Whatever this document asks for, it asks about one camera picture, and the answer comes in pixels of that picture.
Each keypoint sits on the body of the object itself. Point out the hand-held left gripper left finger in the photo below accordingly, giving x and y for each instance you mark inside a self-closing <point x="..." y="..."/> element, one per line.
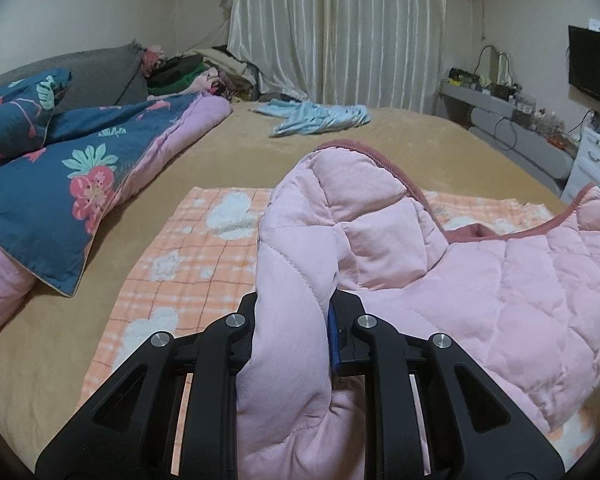
<point x="240" y="331"/>

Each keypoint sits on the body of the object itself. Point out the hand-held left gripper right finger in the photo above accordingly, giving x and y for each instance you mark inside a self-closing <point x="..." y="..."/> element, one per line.
<point x="333" y="336"/>

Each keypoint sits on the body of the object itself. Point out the pink quilted jacket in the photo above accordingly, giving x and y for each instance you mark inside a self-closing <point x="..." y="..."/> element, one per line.
<point x="480" y="290"/>

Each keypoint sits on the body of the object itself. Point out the pile of mixed clothes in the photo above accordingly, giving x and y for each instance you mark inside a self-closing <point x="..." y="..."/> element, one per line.
<point x="200" y="72"/>

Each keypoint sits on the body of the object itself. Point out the orange checked flower blanket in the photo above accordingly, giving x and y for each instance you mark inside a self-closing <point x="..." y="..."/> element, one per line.
<point x="180" y="260"/>

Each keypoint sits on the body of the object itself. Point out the light blue garment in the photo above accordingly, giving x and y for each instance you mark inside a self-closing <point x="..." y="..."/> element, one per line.
<point x="315" y="116"/>

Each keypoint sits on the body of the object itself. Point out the blue floral pink-backed quilt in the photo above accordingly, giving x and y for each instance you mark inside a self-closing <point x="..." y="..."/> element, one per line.
<point x="80" y="175"/>

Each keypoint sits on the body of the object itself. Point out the grey pillow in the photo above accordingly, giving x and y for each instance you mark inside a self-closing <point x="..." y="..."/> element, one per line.
<point x="100" y="72"/>

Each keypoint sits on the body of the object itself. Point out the clutter of small desk items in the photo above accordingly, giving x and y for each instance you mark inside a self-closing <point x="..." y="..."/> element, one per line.
<point x="525" y="105"/>

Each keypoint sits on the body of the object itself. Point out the white pleated curtain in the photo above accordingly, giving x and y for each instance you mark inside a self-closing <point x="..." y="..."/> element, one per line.
<point x="340" y="30"/>

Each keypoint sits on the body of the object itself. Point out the white drawer cabinet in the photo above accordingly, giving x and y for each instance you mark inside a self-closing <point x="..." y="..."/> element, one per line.
<point x="597" y="160"/>

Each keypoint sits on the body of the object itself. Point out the black flat television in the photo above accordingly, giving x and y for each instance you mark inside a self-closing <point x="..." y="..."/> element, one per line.
<point x="594" y="65"/>

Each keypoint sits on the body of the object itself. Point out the grey wall desk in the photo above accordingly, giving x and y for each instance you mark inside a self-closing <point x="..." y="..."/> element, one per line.
<point x="520" y="135"/>

